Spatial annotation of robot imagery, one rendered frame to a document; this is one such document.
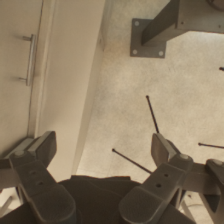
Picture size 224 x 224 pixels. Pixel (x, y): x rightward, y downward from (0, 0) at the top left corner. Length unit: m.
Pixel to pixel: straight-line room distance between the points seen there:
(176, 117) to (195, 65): 0.49
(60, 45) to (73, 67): 0.09
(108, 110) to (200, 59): 0.92
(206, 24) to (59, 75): 0.50
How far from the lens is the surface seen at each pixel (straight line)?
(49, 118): 0.68
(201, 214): 1.67
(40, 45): 0.63
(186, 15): 0.55
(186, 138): 1.73
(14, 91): 0.54
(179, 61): 1.53
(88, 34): 0.62
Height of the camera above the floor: 1.40
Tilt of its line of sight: 74 degrees down
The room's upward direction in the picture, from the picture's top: 177 degrees clockwise
